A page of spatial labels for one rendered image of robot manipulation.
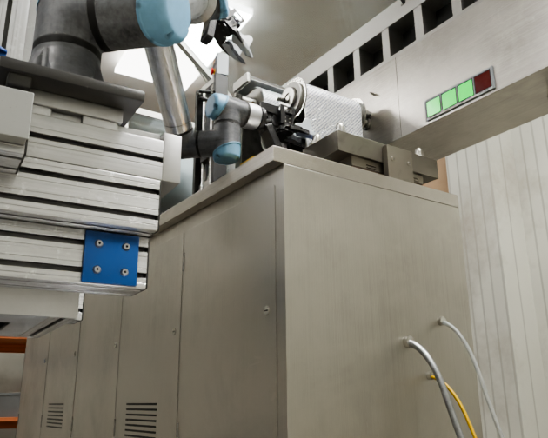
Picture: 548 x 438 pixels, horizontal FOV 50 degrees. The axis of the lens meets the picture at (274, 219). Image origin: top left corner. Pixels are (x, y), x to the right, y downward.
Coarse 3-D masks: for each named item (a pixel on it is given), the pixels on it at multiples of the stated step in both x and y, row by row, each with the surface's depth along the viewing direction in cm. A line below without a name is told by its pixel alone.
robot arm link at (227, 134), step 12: (228, 120) 162; (204, 132) 163; (216, 132) 162; (228, 132) 161; (204, 144) 162; (216, 144) 161; (228, 144) 160; (240, 144) 163; (204, 156) 165; (216, 156) 161; (228, 156) 160
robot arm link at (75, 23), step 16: (48, 0) 102; (64, 0) 101; (80, 0) 101; (48, 16) 101; (64, 16) 101; (80, 16) 101; (48, 32) 100; (64, 32) 100; (80, 32) 101; (96, 32) 102
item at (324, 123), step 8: (312, 112) 186; (320, 112) 188; (312, 120) 185; (320, 120) 187; (328, 120) 189; (336, 120) 191; (344, 120) 193; (312, 128) 184; (320, 128) 186; (328, 128) 188; (344, 128) 192; (352, 128) 194; (360, 128) 196; (320, 136) 185
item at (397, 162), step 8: (384, 152) 169; (392, 152) 169; (400, 152) 171; (408, 152) 173; (384, 160) 168; (392, 160) 168; (400, 160) 170; (408, 160) 172; (384, 168) 168; (392, 168) 168; (400, 168) 169; (408, 168) 171; (392, 176) 167; (400, 176) 168; (408, 176) 170
